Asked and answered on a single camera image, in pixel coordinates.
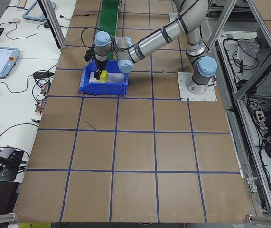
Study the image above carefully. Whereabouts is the V-shaped metal bar frame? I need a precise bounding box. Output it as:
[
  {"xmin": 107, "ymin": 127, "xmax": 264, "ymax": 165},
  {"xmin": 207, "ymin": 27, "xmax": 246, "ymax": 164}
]
[{"xmin": 206, "ymin": 0, "xmax": 271, "ymax": 218}]

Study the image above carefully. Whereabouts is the aluminium profile bar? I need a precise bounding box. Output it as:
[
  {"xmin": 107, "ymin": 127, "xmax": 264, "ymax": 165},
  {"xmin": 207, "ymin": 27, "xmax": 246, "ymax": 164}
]
[
  {"xmin": 245, "ymin": 214, "xmax": 271, "ymax": 226},
  {"xmin": 0, "ymin": 213, "xmax": 19, "ymax": 224}
]

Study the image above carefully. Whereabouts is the black stand base plate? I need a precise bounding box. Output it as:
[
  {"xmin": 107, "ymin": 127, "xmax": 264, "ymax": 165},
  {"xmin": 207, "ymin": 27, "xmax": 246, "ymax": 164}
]
[{"xmin": 0, "ymin": 166, "xmax": 20, "ymax": 181}]

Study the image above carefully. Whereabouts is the black power strip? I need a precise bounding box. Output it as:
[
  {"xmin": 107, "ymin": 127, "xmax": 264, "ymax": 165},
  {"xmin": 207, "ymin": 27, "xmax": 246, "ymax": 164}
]
[{"xmin": 251, "ymin": 101, "xmax": 271, "ymax": 124}]

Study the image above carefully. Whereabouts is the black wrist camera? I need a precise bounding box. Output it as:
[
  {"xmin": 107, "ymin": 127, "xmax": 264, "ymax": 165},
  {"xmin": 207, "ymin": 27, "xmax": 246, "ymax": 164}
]
[{"xmin": 84, "ymin": 48, "xmax": 95, "ymax": 63}]

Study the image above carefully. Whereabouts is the grey camera box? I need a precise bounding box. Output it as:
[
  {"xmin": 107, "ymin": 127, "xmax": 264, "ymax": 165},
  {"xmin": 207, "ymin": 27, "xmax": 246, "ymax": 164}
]
[{"xmin": 0, "ymin": 146, "xmax": 16, "ymax": 159}]

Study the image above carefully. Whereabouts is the small circuit board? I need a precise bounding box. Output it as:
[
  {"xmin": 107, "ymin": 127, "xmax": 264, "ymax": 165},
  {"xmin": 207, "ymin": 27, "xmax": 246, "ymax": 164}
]
[
  {"xmin": 34, "ymin": 96, "xmax": 47, "ymax": 115},
  {"xmin": 39, "ymin": 80, "xmax": 52, "ymax": 96}
]

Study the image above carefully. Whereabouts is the green conveyor belt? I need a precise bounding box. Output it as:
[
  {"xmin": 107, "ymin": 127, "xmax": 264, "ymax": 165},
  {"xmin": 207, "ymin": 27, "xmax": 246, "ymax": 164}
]
[{"xmin": 98, "ymin": 0, "xmax": 121, "ymax": 61}]

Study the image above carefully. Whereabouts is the blue plastic storage bin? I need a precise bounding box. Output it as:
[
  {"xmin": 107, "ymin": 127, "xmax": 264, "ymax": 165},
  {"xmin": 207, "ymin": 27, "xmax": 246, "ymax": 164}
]
[{"xmin": 78, "ymin": 59, "xmax": 130, "ymax": 97}]

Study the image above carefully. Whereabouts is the aluminium frame post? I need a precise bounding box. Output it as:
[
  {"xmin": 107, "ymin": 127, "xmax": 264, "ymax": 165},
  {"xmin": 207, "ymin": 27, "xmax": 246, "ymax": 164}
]
[{"xmin": 37, "ymin": 0, "xmax": 67, "ymax": 50}]

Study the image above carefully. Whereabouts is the red and black wire pair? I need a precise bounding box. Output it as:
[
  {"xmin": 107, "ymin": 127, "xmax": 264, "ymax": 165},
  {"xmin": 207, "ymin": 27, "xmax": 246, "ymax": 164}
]
[{"xmin": 71, "ymin": 13, "xmax": 101, "ymax": 19}]

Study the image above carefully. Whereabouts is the black power adapter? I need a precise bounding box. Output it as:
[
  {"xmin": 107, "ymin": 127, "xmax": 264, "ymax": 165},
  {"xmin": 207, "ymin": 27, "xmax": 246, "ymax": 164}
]
[{"xmin": 32, "ymin": 70, "xmax": 55, "ymax": 79}]

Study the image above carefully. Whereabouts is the white foam pad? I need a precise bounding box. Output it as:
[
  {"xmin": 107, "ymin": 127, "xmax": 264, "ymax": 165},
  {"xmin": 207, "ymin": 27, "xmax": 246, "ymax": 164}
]
[{"xmin": 89, "ymin": 71, "xmax": 127, "ymax": 84}]

